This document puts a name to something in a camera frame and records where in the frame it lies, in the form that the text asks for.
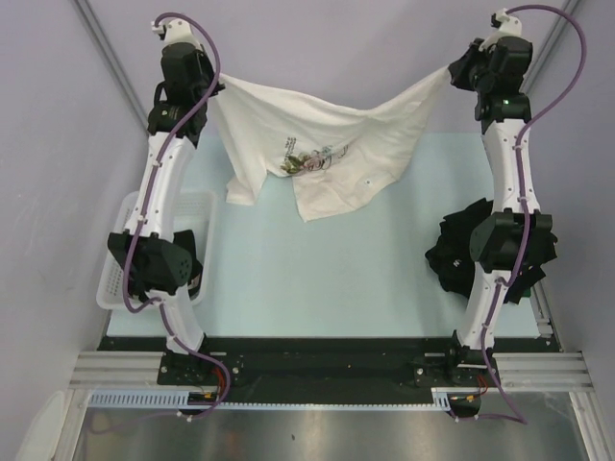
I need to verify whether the black t shirt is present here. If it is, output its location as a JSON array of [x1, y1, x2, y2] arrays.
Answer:
[[172, 230, 206, 302]]

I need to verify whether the aluminium frame rail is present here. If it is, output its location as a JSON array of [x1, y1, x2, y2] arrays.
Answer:
[[69, 352, 594, 393]]

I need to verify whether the white t shirt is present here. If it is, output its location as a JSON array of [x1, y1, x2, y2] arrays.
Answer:
[[209, 67, 450, 222]]

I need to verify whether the stack of black t shirts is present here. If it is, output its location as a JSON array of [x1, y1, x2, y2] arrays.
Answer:
[[425, 198, 558, 304]]

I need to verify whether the left aluminium corner post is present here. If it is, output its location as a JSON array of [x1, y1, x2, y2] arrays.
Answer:
[[69, 0, 148, 134]]

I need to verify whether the right aluminium corner post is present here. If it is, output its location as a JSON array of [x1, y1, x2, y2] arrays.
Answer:
[[492, 0, 582, 145]]

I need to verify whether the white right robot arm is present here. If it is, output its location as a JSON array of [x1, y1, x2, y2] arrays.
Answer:
[[443, 36, 554, 385]]

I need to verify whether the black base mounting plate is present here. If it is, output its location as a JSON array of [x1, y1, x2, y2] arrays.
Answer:
[[157, 338, 497, 408]]

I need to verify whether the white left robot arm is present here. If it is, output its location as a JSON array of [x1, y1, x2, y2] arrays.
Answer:
[[108, 41, 223, 384]]

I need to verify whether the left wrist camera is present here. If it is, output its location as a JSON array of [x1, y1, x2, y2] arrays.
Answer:
[[151, 19, 203, 50]]

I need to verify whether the aluminium corner post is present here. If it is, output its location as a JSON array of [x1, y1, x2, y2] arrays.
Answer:
[[492, 0, 582, 145], [69, 0, 148, 134]]

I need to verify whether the white slotted cable duct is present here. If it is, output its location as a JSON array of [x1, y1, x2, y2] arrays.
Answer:
[[88, 388, 462, 411]]

